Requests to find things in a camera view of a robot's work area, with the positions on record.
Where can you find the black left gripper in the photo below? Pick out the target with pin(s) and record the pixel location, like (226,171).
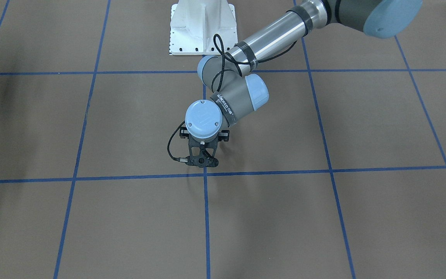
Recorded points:
(184,133)

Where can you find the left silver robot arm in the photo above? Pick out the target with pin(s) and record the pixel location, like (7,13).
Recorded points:
(229,74)

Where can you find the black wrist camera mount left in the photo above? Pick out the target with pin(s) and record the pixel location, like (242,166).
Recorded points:
(202,155)

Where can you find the white camera stand pedestal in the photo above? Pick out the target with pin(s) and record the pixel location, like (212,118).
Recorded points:
(193,24)

